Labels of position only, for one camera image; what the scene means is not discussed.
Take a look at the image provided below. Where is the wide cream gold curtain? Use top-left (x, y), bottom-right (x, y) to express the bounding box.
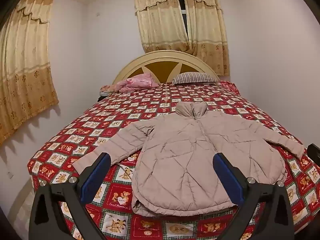
top-left (0, 0), bottom-right (60, 146)

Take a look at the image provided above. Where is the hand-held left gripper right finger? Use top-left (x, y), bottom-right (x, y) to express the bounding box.
top-left (212, 152), bottom-right (295, 240)

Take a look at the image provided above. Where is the striped pillow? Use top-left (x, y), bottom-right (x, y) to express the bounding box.
top-left (172, 72), bottom-right (220, 85)

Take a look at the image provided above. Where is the beige quilted puffer jacket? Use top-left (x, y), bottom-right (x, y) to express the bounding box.
top-left (72, 102), bottom-right (305, 217)

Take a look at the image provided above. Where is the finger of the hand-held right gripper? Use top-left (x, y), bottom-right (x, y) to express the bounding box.
top-left (307, 143), bottom-right (320, 163)

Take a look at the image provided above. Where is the dark window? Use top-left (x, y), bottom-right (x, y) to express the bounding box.
top-left (176, 0), bottom-right (188, 40)

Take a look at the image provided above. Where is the cream arched wooden headboard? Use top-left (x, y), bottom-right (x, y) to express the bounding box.
top-left (112, 50), bottom-right (221, 85)

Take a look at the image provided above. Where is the pink crumpled cloth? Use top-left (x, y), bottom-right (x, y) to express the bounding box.
top-left (100, 73), bottom-right (160, 94)

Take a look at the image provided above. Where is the red checkered bear bedspread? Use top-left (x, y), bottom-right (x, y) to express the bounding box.
top-left (27, 81), bottom-right (320, 240)

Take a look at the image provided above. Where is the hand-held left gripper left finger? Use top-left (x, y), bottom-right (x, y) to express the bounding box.
top-left (28, 152), bottom-right (112, 240)

